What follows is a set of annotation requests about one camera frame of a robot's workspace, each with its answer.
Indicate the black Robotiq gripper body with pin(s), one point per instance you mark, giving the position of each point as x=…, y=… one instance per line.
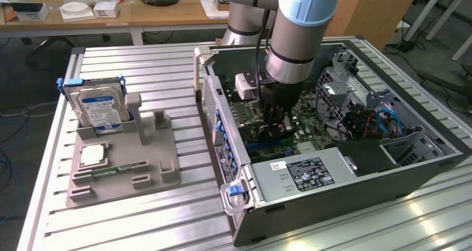
x=281, y=96

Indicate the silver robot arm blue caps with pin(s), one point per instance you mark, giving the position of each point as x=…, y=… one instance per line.
x=294, y=41

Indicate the blue expansion slot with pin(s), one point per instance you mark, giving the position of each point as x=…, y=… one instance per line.
x=257, y=146

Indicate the green motherboard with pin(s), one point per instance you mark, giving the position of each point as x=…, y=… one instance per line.
x=309, y=124

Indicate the metal drive cage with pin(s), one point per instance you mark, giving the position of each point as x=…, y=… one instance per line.
x=338, y=90

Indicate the silver power supply unit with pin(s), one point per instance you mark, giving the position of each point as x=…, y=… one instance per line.
x=272, y=176

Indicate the open black PC case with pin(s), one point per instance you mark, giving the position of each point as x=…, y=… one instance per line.
x=332, y=195

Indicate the metal disk bay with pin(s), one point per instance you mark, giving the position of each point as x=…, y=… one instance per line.
x=412, y=148

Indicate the white paper stack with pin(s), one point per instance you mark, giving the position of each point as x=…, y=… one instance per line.
x=213, y=10

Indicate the grey plastic parts rack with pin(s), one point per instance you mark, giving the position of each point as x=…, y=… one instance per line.
x=125, y=151

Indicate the wooden cabinet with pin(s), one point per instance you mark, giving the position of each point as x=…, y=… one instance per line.
x=380, y=10

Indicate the wooden desk white legs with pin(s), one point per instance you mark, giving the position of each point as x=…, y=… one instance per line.
x=165, y=16

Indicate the green RAM stick white label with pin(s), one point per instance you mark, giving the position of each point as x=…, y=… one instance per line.
x=117, y=169

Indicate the hard disk in blue caddy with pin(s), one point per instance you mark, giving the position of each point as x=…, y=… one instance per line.
x=97, y=107

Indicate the silver CPU chip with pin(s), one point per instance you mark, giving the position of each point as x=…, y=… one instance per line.
x=92, y=154

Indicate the small white labelled box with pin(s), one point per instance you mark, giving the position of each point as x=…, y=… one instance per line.
x=105, y=10

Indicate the white round dish on block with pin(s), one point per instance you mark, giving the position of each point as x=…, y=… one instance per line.
x=76, y=11

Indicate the white box black lid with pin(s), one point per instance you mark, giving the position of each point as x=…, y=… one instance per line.
x=29, y=11

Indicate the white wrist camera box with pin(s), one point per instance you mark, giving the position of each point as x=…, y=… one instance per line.
x=246, y=86

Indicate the white table frame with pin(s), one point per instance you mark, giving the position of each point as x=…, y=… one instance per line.
x=442, y=10

